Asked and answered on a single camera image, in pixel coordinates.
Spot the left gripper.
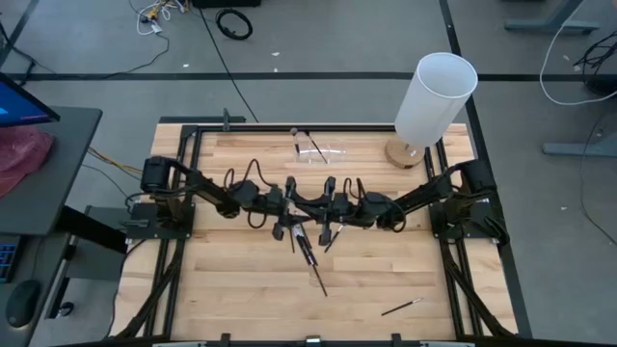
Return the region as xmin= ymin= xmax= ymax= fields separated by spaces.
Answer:
xmin=262 ymin=175 xmax=313 ymax=241

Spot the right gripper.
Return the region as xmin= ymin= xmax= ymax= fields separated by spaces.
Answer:
xmin=310 ymin=175 xmax=362 ymax=246

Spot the black brush silver ferrule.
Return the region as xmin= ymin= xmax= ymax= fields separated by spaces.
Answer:
xmin=290 ymin=224 xmax=314 ymax=266
xmin=294 ymin=225 xmax=319 ymax=268

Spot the clear acrylic organizer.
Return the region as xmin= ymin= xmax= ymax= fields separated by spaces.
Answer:
xmin=293 ymin=139 xmax=347 ymax=165

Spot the slim black makeup brush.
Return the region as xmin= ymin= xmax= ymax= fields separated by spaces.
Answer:
xmin=305 ymin=131 xmax=330 ymax=165

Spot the single black pen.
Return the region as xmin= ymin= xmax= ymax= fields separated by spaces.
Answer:
xmin=380 ymin=297 xmax=424 ymax=317

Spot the white lamp wooden base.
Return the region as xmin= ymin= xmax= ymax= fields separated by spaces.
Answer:
xmin=384 ymin=51 xmax=478 ymax=170

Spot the black floor box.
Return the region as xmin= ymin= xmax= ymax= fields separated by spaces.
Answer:
xmin=191 ymin=0 xmax=262 ymax=9

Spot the dark grey desk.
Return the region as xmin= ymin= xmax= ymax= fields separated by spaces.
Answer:
xmin=0 ymin=106 xmax=104 ymax=237

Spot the grey desk foot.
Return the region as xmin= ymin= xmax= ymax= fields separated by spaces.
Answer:
xmin=541 ymin=129 xmax=617 ymax=158

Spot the pink cloth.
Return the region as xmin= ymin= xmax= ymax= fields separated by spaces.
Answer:
xmin=0 ymin=125 xmax=55 ymax=199

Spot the black computer mouse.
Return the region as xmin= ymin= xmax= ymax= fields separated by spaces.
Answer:
xmin=5 ymin=279 xmax=42 ymax=329

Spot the black keyboard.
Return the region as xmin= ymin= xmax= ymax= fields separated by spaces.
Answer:
xmin=0 ymin=242 xmax=20 ymax=284

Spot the computer monitor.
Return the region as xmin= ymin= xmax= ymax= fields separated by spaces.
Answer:
xmin=0 ymin=71 xmax=62 ymax=129

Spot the grey desk leg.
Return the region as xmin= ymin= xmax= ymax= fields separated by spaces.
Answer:
xmin=504 ymin=0 xmax=603 ymax=36

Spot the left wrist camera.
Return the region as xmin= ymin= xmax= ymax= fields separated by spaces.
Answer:
xmin=263 ymin=185 xmax=284 ymax=206

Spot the black table frame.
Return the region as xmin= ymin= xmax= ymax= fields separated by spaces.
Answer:
xmin=108 ymin=115 xmax=534 ymax=347

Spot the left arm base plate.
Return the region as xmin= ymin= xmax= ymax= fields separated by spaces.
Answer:
xmin=84 ymin=201 xmax=197 ymax=241

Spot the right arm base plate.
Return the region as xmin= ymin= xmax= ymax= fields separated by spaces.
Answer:
xmin=428 ymin=197 xmax=510 ymax=247

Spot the long black floor cable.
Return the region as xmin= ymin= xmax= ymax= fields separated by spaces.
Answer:
xmin=196 ymin=4 xmax=260 ymax=124

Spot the coiled black cable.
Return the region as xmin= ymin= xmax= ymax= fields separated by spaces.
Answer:
xmin=214 ymin=8 xmax=255 ymax=41

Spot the yellow cable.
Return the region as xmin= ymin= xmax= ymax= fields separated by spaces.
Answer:
xmin=86 ymin=147 xmax=145 ymax=174

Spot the thin black floor cable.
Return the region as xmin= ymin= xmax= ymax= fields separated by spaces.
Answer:
xmin=0 ymin=18 xmax=171 ymax=81

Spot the white cable bundle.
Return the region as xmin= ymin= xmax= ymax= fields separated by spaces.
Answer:
xmin=128 ymin=0 xmax=187 ymax=36

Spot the long white floor cable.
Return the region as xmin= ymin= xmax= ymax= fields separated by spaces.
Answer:
xmin=538 ymin=0 xmax=617 ymax=106

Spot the black cable tangle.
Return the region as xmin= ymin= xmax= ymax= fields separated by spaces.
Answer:
xmin=572 ymin=28 xmax=617 ymax=97

